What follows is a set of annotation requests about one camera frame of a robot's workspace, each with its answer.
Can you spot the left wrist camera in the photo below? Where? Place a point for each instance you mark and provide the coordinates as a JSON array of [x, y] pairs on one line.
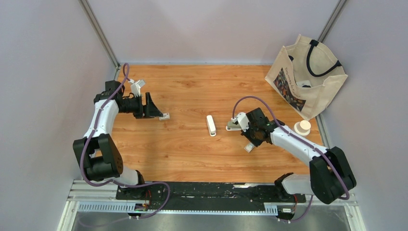
[[136, 86]]

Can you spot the white stapler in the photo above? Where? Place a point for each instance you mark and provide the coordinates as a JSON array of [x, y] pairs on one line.
[[211, 125]]

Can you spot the white plastic bottle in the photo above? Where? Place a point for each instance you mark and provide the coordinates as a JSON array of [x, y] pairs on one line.
[[302, 128]]

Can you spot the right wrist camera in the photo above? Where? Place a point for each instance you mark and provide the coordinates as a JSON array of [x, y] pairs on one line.
[[242, 120]]

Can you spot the white staple box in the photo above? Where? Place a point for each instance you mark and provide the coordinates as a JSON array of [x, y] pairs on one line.
[[165, 116]]

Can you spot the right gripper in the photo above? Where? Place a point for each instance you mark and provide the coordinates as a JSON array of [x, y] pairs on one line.
[[256, 143]]

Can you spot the grey green stapler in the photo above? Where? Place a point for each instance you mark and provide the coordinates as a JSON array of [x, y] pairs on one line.
[[233, 126]]

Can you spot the white staple tray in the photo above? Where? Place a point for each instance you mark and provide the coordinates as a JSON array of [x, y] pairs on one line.
[[249, 147]]

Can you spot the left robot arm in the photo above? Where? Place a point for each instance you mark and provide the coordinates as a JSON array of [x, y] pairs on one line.
[[97, 155]]

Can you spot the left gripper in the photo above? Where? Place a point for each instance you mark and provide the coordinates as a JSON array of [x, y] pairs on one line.
[[149, 109]]

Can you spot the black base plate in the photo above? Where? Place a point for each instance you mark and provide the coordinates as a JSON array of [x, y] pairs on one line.
[[209, 196]]

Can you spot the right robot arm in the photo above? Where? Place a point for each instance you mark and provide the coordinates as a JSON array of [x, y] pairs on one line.
[[330, 176]]

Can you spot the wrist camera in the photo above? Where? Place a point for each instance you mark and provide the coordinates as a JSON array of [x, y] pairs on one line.
[[136, 86], [242, 120]]

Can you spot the beige canvas tote bag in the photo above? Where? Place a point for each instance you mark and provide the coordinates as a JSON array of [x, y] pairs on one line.
[[307, 75]]

